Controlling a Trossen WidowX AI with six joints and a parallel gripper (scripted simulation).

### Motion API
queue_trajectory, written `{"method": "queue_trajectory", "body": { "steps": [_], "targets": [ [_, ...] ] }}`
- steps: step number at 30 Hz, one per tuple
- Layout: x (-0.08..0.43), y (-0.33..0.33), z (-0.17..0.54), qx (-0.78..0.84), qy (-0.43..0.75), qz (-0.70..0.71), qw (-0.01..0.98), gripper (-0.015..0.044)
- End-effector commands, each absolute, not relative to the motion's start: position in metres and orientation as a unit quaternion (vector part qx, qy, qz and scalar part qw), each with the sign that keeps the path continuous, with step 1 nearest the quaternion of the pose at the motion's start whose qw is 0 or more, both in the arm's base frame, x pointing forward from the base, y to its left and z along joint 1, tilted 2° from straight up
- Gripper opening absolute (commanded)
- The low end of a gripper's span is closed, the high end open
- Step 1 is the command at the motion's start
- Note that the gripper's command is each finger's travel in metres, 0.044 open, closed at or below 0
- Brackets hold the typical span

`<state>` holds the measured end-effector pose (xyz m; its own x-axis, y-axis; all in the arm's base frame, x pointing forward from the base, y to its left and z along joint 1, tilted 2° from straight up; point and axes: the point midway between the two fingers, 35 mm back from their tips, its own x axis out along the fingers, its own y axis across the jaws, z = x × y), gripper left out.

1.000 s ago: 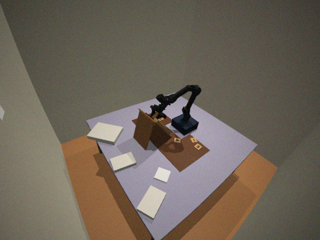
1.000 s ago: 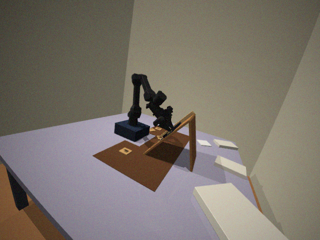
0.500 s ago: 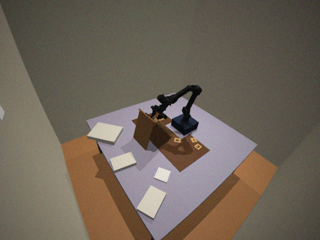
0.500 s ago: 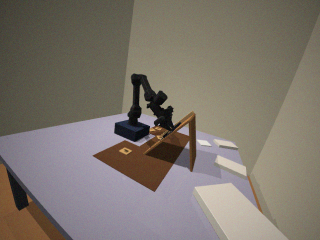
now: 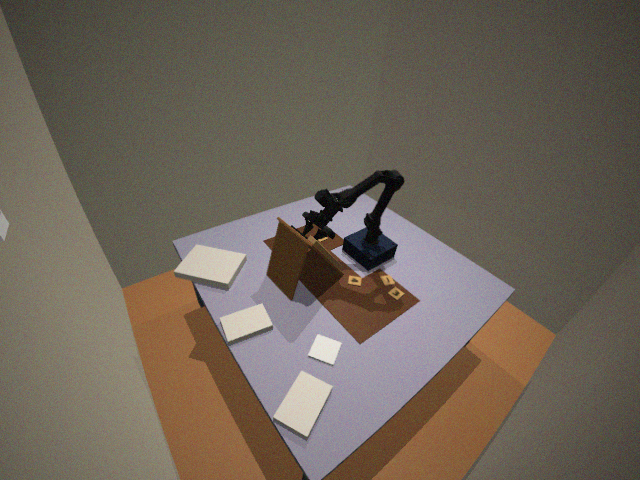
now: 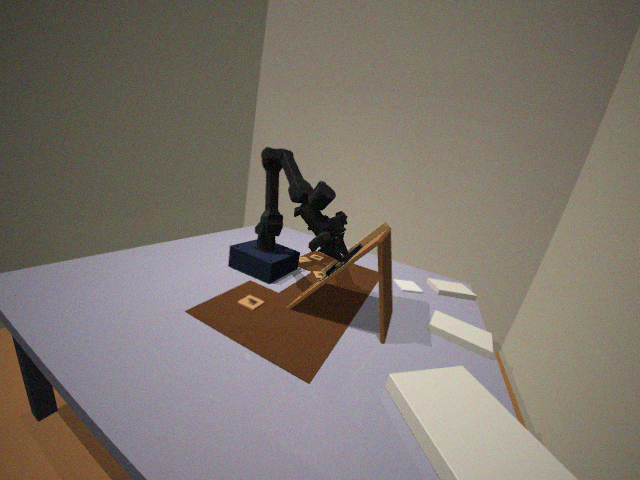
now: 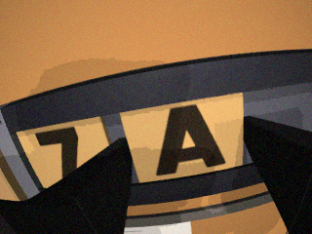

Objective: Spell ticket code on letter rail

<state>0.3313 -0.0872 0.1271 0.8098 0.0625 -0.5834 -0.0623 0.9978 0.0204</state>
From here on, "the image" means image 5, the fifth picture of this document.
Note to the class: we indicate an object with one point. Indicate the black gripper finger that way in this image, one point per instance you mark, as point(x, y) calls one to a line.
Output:
point(308, 227)
point(320, 234)

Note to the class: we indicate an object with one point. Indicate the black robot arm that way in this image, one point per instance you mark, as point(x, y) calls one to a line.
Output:
point(393, 181)

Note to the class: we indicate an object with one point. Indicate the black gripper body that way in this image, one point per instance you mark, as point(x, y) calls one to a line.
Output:
point(328, 231)

